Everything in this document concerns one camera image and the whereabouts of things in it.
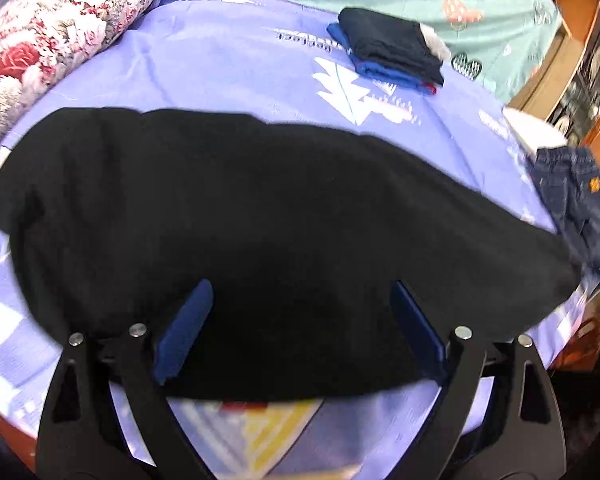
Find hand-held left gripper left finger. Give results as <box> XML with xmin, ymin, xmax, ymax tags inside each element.
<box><xmin>36</xmin><ymin>278</ymin><xmax>216</xmax><ymax>480</ymax></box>

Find grey cloth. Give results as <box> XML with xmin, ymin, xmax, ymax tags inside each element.
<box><xmin>419</xmin><ymin>24</ymin><xmax>452</xmax><ymax>61</ymax></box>

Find wooden bed frame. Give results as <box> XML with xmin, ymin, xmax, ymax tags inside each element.
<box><xmin>0</xmin><ymin>390</ymin><xmax>38</xmax><ymax>476</ymax></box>

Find floral pillow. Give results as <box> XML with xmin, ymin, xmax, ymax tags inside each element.
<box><xmin>0</xmin><ymin>0</ymin><xmax>163</xmax><ymax>161</ymax></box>

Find wooden display cabinet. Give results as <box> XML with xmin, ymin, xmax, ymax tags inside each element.
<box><xmin>505</xmin><ymin>0</ymin><xmax>600</xmax><ymax>171</ymax></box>

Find purple printed bed sheet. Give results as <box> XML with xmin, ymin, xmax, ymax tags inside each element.
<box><xmin>0</xmin><ymin>0</ymin><xmax>600</xmax><ymax>480</ymax></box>

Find black pants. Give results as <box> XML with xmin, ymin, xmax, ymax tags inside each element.
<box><xmin>0</xmin><ymin>106</ymin><xmax>583</xmax><ymax>403</ymax></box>
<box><xmin>337</xmin><ymin>7</ymin><xmax>446</xmax><ymax>86</ymax></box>

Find white folded cloth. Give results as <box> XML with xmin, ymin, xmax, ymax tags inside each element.
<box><xmin>502</xmin><ymin>105</ymin><xmax>568</xmax><ymax>153</ymax></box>

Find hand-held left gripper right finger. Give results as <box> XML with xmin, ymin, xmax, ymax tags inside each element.
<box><xmin>389</xmin><ymin>280</ymin><xmax>567</xmax><ymax>480</ymax></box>

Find folded blue garment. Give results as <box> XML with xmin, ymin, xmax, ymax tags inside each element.
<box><xmin>327</xmin><ymin>22</ymin><xmax>431</xmax><ymax>95</ymax></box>

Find dark blue jeans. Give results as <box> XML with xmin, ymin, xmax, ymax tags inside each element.
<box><xmin>527</xmin><ymin>145</ymin><xmax>600</xmax><ymax>273</ymax></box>

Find folded black pants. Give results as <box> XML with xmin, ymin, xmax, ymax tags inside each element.
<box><xmin>337</xmin><ymin>7</ymin><xmax>446</xmax><ymax>86</ymax></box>

